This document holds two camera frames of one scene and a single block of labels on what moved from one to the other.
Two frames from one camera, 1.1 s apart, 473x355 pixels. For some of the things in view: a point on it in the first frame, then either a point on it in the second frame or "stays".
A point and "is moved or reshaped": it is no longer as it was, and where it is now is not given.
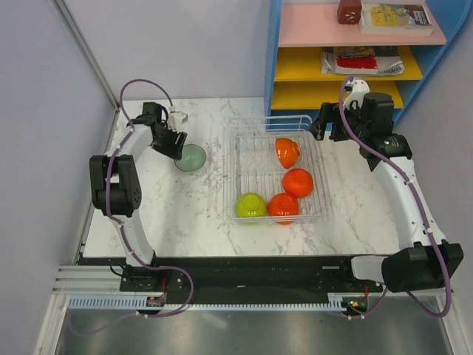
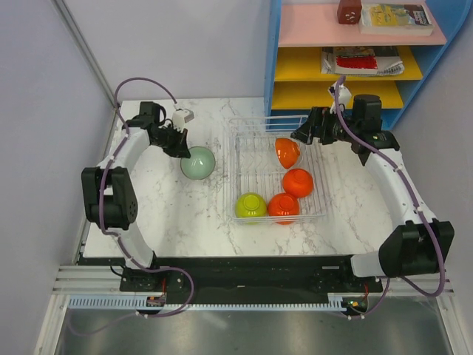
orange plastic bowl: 298,183 stays
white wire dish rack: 273,172 stays
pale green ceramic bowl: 193,158 is moved or reshaped
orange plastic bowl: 283,208 stays
